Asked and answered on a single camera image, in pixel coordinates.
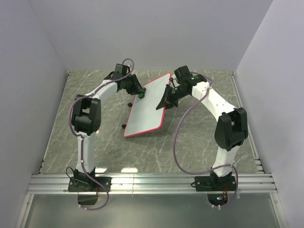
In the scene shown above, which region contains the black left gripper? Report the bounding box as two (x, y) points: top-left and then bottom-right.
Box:
(123, 75), (145, 96)

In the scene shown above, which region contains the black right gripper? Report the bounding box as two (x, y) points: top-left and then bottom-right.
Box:
(156, 85), (188, 112)

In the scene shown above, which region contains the red framed whiteboard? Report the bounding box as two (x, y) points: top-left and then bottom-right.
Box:
(123, 72), (171, 138)

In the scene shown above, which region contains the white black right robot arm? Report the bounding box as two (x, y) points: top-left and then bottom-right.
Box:
(156, 70), (248, 190)

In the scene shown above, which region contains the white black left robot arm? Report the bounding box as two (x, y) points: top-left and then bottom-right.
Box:
(69, 63), (146, 191)

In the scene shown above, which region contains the metal wire whiteboard stand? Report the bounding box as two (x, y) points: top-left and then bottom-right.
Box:
(121, 102), (155, 133)

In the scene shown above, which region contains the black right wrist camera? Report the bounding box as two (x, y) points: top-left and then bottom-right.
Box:
(174, 65), (192, 84)

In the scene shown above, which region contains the aluminium right side rail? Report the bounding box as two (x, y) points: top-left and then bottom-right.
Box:
(229, 70), (265, 173)

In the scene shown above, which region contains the aluminium rail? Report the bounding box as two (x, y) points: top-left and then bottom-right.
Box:
(26, 173), (277, 195)
(229, 70), (265, 173)

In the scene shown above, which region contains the aluminium front rail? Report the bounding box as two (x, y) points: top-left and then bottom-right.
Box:
(26, 173), (277, 195)

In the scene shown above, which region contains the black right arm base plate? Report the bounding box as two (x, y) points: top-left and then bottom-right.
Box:
(190, 174), (237, 192)

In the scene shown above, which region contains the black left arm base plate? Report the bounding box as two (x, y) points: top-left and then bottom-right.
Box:
(67, 176), (112, 192)

